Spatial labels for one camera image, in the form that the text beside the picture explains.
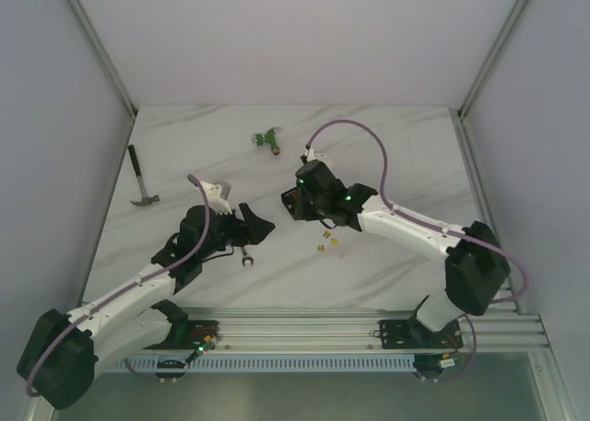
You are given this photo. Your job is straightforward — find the black fuse box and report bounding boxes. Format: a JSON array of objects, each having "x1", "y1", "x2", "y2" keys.
[{"x1": 281, "y1": 185, "x2": 322, "y2": 221}]

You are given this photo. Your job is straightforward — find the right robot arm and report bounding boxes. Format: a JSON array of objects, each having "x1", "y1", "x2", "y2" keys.
[{"x1": 281, "y1": 159, "x2": 511, "y2": 346}]

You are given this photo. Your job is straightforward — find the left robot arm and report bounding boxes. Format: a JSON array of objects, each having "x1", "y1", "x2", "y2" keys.
[{"x1": 17, "y1": 203, "x2": 276, "y2": 410}]

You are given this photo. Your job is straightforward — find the silver combination wrench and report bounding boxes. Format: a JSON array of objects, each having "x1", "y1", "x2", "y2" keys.
[{"x1": 241, "y1": 247, "x2": 254, "y2": 267}]

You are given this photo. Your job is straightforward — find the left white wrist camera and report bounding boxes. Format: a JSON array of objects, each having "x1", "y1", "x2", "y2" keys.
[{"x1": 201, "y1": 181, "x2": 233, "y2": 215}]

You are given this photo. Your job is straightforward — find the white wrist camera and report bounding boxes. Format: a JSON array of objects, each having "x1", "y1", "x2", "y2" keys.
[
  {"x1": 301, "y1": 147, "x2": 332, "y2": 169},
  {"x1": 201, "y1": 181, "x2": 233, "y2": 215}
]

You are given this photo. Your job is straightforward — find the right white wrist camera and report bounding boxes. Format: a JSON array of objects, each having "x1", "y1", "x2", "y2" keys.
[{"x1": 301, "y1": 147, "x2": 332, "y2": 169}]

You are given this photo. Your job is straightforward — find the hammer with black handle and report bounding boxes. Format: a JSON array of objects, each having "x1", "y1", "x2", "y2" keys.
[{"x1": 127, "y1": 145, "x2": 159, "y2": 207}]

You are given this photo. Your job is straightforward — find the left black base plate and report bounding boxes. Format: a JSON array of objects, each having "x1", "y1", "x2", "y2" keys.
[{"x1": 151, "y1": 320, "x2": 218, "y2": 350}]

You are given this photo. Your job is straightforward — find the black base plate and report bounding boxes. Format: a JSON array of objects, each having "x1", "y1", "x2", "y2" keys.
[
  {"x1": 376, "y1": 319, "x2": 464, "y2": 350},
  {"x1": 151, "y1": 320, "x2": 218, "y2": 350}
]

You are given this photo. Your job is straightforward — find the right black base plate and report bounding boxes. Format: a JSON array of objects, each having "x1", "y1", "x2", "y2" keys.
[{"x1": 376, "y1": 319, "x2": 464, "y2": 350}]

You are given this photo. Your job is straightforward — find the white slotted cable duct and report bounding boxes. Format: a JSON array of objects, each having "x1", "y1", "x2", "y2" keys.
[{"x1": 112, "y1": 353, "x2": 416, "y2": 373}]

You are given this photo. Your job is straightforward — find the aluminium frame rail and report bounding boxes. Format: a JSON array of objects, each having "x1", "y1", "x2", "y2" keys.
[{"x1": 185, "y1": 308, "x2": 550, "y2": 354}]

